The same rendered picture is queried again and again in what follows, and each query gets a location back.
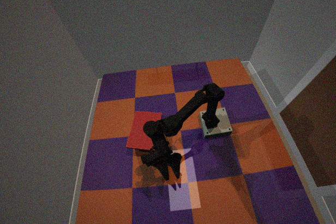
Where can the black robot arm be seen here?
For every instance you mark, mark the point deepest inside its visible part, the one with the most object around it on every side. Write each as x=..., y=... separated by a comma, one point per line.
x=171, y=125

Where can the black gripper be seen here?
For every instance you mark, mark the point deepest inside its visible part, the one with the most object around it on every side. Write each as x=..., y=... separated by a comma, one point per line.
x=162, y=157

